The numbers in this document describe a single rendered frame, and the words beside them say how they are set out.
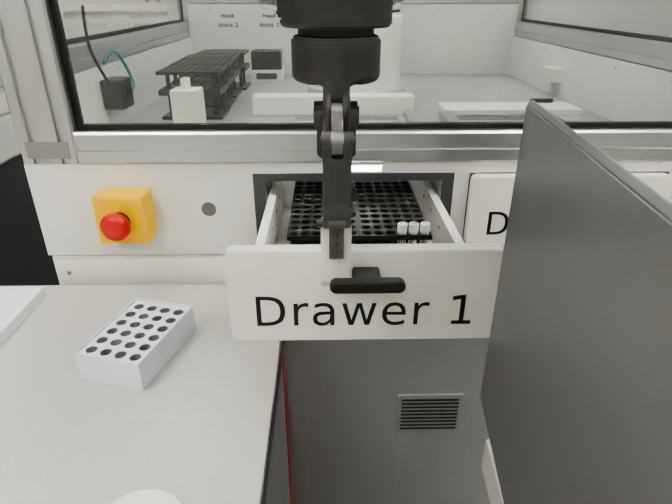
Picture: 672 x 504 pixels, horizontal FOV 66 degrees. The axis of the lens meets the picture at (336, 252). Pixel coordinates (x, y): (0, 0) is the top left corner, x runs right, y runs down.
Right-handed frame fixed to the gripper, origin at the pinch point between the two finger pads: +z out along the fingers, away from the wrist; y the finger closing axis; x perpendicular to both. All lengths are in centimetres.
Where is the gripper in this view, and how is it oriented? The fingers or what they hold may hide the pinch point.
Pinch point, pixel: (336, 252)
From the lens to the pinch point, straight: 52.1
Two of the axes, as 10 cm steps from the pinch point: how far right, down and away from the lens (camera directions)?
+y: 0.2, 4.4, -9.0
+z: 0.0, 9.0, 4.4
